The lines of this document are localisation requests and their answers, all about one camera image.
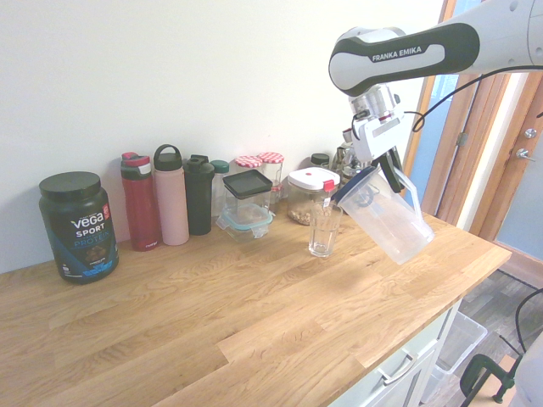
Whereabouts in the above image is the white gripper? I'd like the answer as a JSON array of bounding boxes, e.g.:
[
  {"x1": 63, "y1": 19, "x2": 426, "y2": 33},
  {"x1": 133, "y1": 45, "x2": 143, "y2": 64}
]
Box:
[{"x1": 347, "y1": 112, "x2": 420, "y2": 192}]

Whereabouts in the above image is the clear pitcher with blue lid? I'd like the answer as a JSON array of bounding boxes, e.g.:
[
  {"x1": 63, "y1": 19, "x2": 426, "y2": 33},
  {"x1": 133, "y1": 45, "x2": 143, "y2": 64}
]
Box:
[{"x1": 330, "y1": 165, "x2": 436, "y2": 266}]

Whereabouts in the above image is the red water bottle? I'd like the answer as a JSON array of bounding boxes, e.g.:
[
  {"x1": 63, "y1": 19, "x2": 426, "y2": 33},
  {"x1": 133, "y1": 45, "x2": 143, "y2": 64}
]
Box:
[{"x1": 120, "y1": 152, "x2": 163, "y2": 253}]

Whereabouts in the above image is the white-lid cereal container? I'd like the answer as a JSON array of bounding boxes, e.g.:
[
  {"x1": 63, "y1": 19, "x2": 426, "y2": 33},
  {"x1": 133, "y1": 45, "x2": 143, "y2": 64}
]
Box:
[{"x1": 286, "y1": 166, "x2": 342, "y2": 226}]

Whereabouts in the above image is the clear drinking glass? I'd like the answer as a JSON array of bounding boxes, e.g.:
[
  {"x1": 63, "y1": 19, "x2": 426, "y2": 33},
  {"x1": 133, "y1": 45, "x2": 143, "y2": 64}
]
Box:
[{"x1": 307, "y1": 200, "x2": 344, "y2": 259}]

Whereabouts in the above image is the tall jar red-checkered lid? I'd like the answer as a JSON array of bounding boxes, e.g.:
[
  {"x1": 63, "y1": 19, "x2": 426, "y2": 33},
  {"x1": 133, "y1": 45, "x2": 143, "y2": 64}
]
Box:
[
  {"x1": 257, "y1": 150, "x2": 285, "y2": 187},
  {"x1": 233, "y1": 155, "x2": 265, "y2": 176}
]

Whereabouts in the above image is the square container with black lid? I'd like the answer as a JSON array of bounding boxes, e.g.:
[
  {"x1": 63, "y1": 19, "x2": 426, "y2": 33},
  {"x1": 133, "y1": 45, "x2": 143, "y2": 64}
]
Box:
[{"x1": 221, "y1": 170, "x2": 274, "y2": 218}]

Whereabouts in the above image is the teal-rim glass food container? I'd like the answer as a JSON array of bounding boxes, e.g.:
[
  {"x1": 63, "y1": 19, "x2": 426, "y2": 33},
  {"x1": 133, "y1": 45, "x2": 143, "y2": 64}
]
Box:
[{"x1": 215, "y1": 203, "x2": 275, "y2": 244}]

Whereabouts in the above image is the green-lid clear jar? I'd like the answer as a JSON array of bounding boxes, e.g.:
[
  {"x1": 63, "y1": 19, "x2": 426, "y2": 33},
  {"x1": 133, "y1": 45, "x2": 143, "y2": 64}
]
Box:
[{"x1": 209, "y1": 159, "x2": 231, "y2": 218}]

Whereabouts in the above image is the clear plastic storage bin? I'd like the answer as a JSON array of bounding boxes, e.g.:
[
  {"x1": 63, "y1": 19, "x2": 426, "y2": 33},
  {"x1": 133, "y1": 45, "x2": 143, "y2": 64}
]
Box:
[{"x1": 421, "y1": 310, "x2": 489, "y2": 404}]

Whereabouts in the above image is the black shaker bottle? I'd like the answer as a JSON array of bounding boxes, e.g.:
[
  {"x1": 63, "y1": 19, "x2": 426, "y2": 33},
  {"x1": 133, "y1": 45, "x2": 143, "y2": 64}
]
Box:
[{"x1": 182, "y1": 153, "x2": 216, "y2": 237}]

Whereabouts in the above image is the white kitchen cabinet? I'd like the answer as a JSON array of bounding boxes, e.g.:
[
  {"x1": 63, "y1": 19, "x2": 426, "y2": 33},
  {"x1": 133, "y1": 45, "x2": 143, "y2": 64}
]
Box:
[{"x1": 330, "y1": 296, "x2": 463, "y2": 407}]

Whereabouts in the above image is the pink bottle with black cap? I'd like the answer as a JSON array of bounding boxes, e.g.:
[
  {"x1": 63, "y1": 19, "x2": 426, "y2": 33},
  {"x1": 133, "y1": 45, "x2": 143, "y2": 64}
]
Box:
[{"x1": 152, "y1": 143, "x2": 191, "y2": 247}]

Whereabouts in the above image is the green metal clamp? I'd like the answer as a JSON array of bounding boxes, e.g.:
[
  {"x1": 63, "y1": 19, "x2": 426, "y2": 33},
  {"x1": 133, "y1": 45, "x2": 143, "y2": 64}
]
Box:
[{"x1": 459, "y1": 353, "x2": 519, "y2": 407}]

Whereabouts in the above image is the black Vega protein tub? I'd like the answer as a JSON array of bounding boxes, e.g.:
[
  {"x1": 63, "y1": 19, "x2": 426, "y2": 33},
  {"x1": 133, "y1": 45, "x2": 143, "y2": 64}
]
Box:
[{"x1": 38, "y1": 170, "x2": 120, "y2": 287}]

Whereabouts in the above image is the wooden door frame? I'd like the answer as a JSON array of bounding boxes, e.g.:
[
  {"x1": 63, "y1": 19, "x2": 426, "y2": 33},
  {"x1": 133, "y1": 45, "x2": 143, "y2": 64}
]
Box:
[{"x1": 413, "y1": 0, "x2": 543, "y2": 281}]

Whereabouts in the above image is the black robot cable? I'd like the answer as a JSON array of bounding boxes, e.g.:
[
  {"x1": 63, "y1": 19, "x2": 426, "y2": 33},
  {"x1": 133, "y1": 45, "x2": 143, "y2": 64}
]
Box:
[{"x1": 402, "y1": 63, "x2": 543, "y2": 133}]

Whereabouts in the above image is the silver drawer handle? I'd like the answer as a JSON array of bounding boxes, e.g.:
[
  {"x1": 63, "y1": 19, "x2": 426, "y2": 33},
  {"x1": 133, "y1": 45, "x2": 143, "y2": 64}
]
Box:
[{"x1": 377, "y1": 353, "x2": 419, "y2": 387}]

